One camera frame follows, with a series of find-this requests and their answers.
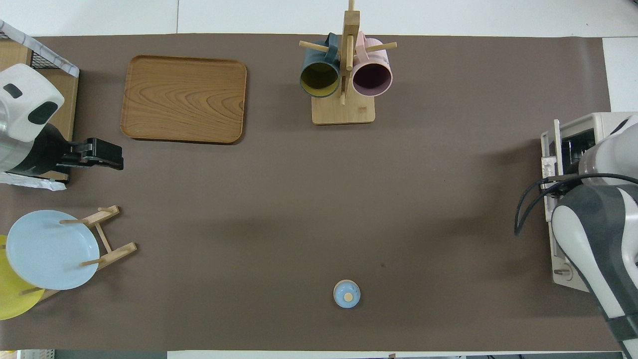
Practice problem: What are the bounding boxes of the beige toaster oven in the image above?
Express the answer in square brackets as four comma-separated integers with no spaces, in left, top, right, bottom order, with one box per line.
[541,112,638,293]

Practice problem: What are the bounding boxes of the glass oven door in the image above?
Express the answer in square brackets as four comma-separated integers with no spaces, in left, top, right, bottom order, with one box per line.
[541,119,564,262]

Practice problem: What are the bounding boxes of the wooden mug rack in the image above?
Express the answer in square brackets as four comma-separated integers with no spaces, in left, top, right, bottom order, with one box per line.
[299,0,398,125]

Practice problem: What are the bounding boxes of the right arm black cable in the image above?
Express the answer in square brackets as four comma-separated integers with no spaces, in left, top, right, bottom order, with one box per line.
[514,172,638,236]

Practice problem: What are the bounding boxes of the wooden tray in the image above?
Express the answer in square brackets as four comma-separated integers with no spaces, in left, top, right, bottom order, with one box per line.
[121,55,248,145]

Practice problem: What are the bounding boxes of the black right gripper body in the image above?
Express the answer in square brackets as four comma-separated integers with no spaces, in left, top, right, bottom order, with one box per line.
[561,132,596,175]

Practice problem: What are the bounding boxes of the dark teal mug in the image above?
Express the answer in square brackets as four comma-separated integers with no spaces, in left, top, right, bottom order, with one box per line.
[299,33,342,99]

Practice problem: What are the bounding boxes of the brown table mat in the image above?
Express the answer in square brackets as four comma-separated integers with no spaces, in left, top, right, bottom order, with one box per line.
[0,33,621,352]

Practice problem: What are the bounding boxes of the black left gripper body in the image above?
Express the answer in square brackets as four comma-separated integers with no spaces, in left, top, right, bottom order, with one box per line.
[10,123,75,178]

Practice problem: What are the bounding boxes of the light blue plate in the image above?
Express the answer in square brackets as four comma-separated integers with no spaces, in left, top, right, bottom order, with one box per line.
[5,209,101,291]

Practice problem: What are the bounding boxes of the pink mug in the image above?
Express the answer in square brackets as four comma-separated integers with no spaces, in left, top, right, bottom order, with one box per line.
[351,31,394,98]

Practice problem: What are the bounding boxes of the wooden plate rack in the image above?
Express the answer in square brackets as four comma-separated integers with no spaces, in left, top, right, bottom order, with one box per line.
[20,205,138,302]

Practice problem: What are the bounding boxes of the yellow plate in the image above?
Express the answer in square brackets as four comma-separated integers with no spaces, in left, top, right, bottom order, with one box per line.
[0,234,45,321]

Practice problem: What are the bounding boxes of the wooden shelf with wire basket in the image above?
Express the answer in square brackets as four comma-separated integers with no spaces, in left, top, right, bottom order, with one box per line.
[0,20,80,190]

